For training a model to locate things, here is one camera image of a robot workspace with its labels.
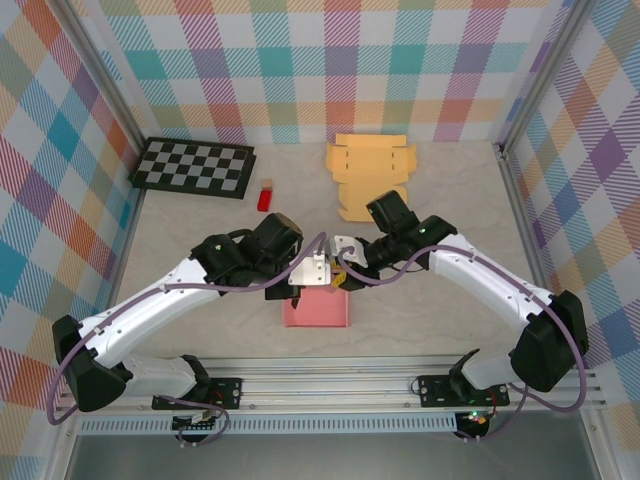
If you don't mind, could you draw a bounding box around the black grey checkerboard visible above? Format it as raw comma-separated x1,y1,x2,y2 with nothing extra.
127,136,259,201

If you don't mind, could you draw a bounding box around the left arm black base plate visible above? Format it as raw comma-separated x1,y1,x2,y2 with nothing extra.
152,377,244,411

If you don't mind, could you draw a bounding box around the yellow paper box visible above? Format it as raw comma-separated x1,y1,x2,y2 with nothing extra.
325,132,419,222

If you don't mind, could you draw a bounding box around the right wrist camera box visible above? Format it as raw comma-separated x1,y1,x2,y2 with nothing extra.
325,233,370,265

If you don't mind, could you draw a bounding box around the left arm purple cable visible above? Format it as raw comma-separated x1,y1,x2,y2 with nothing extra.
47,232,329,447

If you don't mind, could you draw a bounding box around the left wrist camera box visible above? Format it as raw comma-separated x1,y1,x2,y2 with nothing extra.
289,252,333,289

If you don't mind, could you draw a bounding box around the pink paper box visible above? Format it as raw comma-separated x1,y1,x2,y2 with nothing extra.
282,285,352,330

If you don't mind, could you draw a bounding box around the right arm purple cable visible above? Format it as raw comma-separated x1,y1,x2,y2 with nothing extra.
337,244,589,444

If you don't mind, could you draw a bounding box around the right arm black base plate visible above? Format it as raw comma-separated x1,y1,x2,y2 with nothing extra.
417,374,511,409

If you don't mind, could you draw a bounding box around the aluminium rail frame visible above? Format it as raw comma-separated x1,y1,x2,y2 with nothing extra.
53,352,609,415

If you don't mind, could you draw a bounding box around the aluminium side rail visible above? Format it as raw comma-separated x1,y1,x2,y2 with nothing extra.
494,143,574,369

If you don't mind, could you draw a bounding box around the aluminium corner post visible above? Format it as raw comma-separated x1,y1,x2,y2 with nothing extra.
494,0,601,156
52,0,151,154

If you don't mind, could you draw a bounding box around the slotted cable duct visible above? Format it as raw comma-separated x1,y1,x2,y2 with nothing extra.
77,418,459,435

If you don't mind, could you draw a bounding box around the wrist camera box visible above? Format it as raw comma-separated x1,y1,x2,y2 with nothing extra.
325,233,370,265
289,252,333,289

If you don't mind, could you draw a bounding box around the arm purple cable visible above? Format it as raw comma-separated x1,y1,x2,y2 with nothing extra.
47,232,329,447
337,244,589,444

